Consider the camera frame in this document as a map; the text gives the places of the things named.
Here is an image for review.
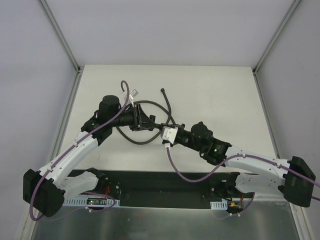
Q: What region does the dark corrugated flexible hose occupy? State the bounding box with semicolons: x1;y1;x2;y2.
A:
116;87;180;145

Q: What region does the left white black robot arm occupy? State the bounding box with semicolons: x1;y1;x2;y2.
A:
23;95;157;221

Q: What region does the left white cable duct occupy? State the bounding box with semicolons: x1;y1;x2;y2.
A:
63;196;120;208

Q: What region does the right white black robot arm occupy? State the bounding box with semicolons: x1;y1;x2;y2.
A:
158;122;319;208

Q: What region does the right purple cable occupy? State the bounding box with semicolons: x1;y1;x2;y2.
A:
164;146;320;217

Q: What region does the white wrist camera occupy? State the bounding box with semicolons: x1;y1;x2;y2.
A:
122;89;139;106
160;126;178;148

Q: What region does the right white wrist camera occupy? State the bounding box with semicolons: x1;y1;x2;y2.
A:
160;126;178;148

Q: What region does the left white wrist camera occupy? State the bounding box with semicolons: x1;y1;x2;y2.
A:
122;89;139;106

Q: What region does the left aluminium frame post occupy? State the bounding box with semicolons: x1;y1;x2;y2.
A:
37;0;82;74

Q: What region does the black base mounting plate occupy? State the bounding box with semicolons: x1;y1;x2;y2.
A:
69;169;256;208

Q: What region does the white cable duct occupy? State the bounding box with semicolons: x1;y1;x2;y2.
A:
63;196;120;208
210;200;228;211

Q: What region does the right aluminium frame post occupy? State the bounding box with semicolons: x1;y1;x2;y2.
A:
252;0;303;76

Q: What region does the right white cable duct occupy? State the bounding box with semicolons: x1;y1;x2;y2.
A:
210;200;228;211

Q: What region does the aluminium frame post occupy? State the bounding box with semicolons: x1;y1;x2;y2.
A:
252;0;303;76
37;0;82;74

